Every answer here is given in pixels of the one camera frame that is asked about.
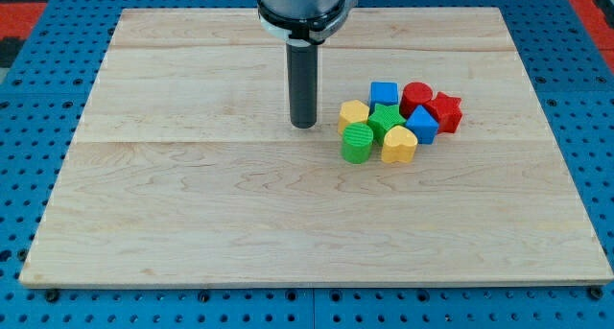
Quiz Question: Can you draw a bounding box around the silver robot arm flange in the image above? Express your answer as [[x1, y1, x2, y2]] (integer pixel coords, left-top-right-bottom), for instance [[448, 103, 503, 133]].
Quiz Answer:
[[256, 0, 359, 47]]

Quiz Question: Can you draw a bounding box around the green star block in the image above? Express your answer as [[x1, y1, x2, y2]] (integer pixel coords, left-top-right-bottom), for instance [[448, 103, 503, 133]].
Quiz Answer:
[[367, 104, 406, 145]]

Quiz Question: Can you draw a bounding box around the red star block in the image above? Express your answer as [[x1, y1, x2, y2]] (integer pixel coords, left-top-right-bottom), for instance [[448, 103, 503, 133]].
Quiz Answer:
[[424, 91, 463, 133]]

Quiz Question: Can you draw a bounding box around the green cylinder block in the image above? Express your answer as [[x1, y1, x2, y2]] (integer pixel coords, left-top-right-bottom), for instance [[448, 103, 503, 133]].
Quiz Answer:
[[341, 123, 374, 164]]

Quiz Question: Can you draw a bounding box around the yellow hexagon block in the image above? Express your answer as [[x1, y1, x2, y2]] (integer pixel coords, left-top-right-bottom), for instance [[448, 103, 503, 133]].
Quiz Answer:
[[338, 100, 369, 135]]

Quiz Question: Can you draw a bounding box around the yellow heart block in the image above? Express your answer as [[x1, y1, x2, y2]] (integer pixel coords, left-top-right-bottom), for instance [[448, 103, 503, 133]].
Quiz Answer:
[[381, 126, 418, 163]]

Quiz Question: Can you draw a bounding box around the blue cube block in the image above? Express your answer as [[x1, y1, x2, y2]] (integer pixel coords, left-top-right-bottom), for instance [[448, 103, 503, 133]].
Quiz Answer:
[[369, 82, 399, 113]]

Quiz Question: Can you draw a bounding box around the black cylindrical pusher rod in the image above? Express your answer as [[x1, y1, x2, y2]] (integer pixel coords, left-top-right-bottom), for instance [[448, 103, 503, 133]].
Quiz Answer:
[[286, 44, 318, 129]]

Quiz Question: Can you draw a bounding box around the blue triangle block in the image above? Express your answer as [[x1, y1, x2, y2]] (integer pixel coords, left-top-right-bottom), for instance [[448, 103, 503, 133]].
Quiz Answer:
[[405, 106, 439, 145]]

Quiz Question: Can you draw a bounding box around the red cylinder block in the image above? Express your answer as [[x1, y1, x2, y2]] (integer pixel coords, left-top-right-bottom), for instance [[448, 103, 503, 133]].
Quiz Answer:
[[399, 82, 433, 118]]

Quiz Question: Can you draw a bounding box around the wooden board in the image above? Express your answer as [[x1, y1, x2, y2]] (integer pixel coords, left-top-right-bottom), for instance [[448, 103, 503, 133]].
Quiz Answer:
[[19, 8, 613, 289]]

